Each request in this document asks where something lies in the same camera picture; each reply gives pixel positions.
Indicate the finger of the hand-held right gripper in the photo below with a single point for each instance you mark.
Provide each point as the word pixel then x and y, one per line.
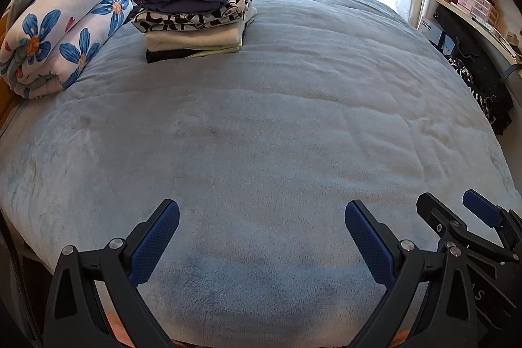
pixel 481 205
pixel 436 211

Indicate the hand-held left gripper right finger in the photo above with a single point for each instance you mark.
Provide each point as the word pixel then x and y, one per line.
pixel 369 242

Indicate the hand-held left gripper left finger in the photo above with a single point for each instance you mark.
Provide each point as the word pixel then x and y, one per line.
pixel 157 242

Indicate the black white spotted cloth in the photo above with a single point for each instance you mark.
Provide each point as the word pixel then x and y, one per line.
pixel 463 70

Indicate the black bag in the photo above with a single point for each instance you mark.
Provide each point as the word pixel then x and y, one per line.
pixel 477 46

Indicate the light blue fleece blanket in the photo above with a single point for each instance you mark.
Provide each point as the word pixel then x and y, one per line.
pixel 261 119

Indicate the blue picture card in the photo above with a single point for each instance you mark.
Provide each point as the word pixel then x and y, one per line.
pixel 447 44

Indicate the small brown figurine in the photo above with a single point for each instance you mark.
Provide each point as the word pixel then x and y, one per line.
pixel 512 38

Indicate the white printed box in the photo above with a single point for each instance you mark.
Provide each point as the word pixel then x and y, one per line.
pixel 428 32

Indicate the stack of pink boxes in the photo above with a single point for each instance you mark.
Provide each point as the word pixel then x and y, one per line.
pixel 469 3

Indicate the cream folded garment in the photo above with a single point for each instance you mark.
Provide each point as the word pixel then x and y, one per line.
pixel 191 40

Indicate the black white patterned folded garment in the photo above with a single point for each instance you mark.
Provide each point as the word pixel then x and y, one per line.
pixel 191 20

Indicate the blue floral folded quilt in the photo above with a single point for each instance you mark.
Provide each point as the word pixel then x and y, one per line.
pixel 61 26

